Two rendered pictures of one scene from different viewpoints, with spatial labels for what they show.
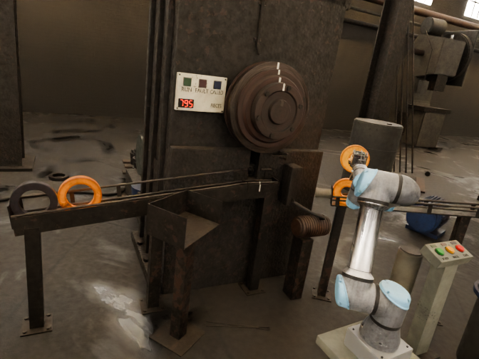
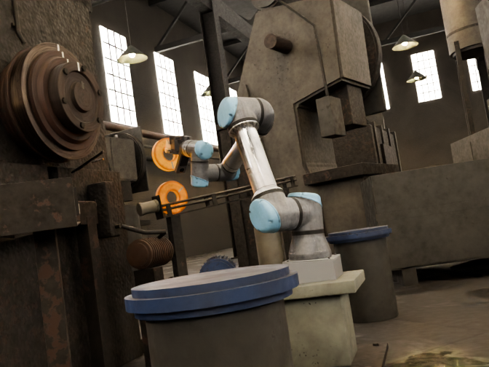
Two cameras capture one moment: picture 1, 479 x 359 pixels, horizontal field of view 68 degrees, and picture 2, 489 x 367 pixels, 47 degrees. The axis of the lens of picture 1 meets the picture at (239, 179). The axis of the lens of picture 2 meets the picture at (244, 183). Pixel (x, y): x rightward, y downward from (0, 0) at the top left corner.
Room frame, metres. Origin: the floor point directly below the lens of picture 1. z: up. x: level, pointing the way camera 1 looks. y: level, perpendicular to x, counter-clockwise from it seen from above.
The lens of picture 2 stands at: (-0.19, 0.86, 0.50)
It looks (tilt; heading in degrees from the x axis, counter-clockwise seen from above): 5 degrees up; 318
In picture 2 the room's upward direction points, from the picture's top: 8 degrees counter-clockwise
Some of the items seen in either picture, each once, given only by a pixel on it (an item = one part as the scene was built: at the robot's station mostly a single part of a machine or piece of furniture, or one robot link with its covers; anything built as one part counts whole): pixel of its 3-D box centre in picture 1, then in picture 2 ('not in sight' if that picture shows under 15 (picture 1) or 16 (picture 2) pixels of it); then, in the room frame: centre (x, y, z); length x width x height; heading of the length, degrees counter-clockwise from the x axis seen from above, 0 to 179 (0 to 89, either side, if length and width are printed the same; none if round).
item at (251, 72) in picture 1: (268, 108); (58, 103); (1.90, -0.10, 1.11); 0.47 x 0.06 x 0.47; 117
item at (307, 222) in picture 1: (304, 256); (156, 298); (1.93, -0.46, 0.27); 0.22 x 0.13 x 0.53; 117
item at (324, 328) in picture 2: not in sight; (321, 328); (1.16, -0.62, 0.13); 0.40 x 0.40 x 0.26; 31
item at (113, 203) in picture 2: (290, 184); (103, 210); (2.02, -0.30, 0.68); 0.11 x 0.08 x 0.24; 27
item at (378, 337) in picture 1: (382, 326); (308, 244); (1.16, -0.62, 0.43); 0.15 x 0.15 x 0.10
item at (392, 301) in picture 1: (389, 301); (303, 211); (1.16, -0.62, 0.54); 0.13 x 0.12 x 0.14; 81
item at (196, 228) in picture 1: (180, 274); (52, 309); (1.42, 0.21, 0.36); 0.26 x 0.20 x 0.72; 152
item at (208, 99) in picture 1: (201, 93); not in sight; (1.84, 0.25, 1.15); 0.26 x 0.02 x 0.18; 117
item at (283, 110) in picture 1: (277, 111); (78, 97); (1.82, -0.15, 1.11); 0.28 x 0.06 x 0.28; 117
